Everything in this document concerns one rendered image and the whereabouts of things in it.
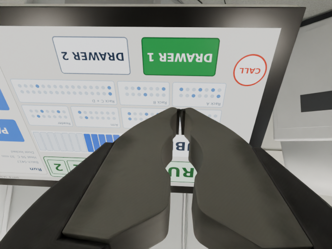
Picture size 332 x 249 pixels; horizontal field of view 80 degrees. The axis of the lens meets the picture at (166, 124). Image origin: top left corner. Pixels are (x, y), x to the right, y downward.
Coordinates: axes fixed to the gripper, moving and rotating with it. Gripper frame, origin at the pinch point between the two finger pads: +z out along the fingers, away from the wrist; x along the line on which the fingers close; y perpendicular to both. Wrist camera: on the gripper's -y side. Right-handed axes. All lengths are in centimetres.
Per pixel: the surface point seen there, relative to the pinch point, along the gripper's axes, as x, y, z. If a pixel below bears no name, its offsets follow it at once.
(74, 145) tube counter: -17.0, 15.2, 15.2
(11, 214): -60, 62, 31
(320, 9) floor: 108, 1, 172
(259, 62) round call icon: 9.9, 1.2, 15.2
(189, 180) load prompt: 2.6, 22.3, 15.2
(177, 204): 3, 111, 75
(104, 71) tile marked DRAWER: -9.8, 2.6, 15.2
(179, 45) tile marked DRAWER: 0.0, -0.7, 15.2
